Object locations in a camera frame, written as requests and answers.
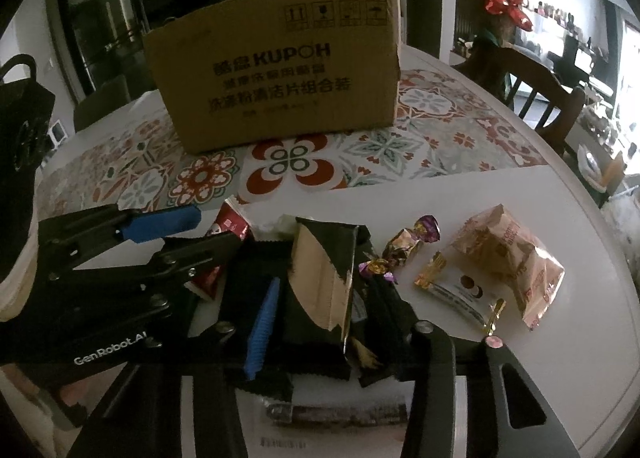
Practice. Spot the dark green chair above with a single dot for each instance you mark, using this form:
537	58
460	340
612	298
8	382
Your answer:
115	110

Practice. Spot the dark glass sliding door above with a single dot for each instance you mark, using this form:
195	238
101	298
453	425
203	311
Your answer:
125	12

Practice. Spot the green cloth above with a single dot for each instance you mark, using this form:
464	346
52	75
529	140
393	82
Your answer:
492	45

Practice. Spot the red snack packet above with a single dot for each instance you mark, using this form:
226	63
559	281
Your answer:
232	225

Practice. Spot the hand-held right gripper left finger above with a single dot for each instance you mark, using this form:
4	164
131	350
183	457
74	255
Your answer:
260	323

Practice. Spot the brown cardboard box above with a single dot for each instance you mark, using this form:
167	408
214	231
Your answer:
280	67

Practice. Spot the white wall intercom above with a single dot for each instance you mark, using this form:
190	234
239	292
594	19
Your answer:
58	131

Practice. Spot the purple gold wrapped candy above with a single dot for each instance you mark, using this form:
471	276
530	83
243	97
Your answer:
377	268
405	243

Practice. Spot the dark wooden chair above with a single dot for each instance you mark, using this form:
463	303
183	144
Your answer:
530	82

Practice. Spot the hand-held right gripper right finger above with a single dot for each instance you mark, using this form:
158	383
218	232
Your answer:
389	320

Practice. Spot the small black gold snack packet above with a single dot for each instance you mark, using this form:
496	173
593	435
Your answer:
372	363

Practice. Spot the white paper sheet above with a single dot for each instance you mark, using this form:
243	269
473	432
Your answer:
320	438

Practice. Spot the red bow balloon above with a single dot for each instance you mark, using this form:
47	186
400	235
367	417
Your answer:
505	0

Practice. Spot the patterned table mat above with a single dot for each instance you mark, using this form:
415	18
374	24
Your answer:
300	162

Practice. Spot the gold white snack packet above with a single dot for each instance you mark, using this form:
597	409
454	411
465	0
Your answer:
460	288

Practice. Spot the person's left hand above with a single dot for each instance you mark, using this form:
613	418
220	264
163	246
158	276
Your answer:
72	393

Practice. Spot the dark snack bar packet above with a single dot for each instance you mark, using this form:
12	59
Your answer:
335	413

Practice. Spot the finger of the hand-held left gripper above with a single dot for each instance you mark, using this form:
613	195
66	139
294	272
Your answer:
160	228
200	250

